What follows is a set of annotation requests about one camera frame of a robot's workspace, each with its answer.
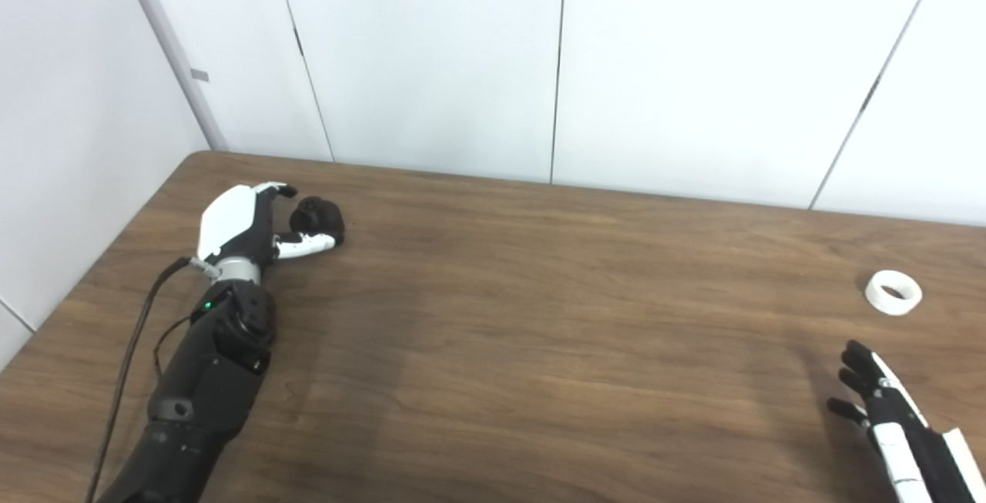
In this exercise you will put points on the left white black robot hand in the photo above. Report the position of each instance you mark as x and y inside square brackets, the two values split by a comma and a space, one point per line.
[227, 218]

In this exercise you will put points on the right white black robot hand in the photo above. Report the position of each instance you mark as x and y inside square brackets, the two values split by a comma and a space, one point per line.
[905, 418]

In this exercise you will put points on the round black plastic part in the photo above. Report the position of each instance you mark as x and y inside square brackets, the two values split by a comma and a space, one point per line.
[320, 216]

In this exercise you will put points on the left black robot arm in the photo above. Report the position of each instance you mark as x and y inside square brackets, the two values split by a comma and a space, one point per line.
[208, 380]

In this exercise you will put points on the grey wall corner strip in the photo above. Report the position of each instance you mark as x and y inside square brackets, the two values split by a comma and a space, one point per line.
[173, 48]

